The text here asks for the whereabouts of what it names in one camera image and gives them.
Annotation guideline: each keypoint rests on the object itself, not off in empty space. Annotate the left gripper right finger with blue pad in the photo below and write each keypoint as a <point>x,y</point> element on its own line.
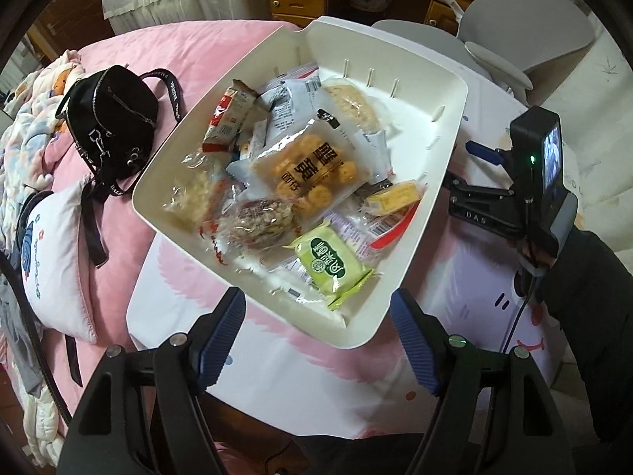
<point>495,414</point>

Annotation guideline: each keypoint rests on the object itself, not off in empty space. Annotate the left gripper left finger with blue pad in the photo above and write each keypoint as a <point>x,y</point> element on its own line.
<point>140,412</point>

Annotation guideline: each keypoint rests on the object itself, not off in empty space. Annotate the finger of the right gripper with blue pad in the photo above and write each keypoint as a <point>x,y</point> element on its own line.
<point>460,190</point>
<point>495,157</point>

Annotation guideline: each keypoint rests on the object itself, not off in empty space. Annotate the small orange yellow snack pack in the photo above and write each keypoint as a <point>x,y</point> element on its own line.
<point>393,198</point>

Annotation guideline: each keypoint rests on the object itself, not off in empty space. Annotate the green pineapple cake pack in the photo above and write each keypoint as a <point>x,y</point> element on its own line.
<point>330,263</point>

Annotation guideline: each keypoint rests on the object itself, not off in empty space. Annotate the clear pack pale crackers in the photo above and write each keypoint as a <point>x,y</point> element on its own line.
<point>351,104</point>

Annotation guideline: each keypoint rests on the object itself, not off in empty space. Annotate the nut bar clear wrapper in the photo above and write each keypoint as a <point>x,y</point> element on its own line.
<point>259,224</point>

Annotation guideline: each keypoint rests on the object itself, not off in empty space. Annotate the clear pack yellow puffs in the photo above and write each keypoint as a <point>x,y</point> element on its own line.
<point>197,198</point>

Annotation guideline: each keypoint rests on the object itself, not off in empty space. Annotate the crab roe snack clear pack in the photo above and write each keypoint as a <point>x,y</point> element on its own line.
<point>315,167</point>

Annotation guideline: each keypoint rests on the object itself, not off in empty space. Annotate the brown white snack pack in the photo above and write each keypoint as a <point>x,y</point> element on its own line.
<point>290,103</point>

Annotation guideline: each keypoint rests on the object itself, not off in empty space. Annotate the red white biscuit pack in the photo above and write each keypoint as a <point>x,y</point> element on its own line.
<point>229,116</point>

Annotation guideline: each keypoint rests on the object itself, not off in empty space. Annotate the cream green red-edged pack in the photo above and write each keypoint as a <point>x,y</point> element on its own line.
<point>370,238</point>

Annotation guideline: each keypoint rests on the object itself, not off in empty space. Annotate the blue foil snack pack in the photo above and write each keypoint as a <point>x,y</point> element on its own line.
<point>242,171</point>

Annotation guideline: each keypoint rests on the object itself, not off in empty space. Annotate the person's right hand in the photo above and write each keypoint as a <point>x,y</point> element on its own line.
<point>531,257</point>

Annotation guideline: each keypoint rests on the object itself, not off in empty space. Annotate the cartoon printed tablecloth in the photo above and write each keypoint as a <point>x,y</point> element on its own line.
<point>280,376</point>

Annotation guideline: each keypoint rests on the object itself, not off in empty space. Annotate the white floral curtain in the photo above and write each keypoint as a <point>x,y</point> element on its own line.
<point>595,104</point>

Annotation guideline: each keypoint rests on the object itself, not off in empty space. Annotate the grey office chair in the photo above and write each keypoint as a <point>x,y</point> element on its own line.
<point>505,40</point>

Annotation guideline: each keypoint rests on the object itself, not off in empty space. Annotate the white printed pillow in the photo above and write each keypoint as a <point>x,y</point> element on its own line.
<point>55,264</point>

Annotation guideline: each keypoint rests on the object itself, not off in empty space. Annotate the pastel plush blanket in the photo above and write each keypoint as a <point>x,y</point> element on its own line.
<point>34,122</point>

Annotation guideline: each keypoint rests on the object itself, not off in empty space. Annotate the black handbag with strap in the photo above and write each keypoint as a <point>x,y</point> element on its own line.
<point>112,116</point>

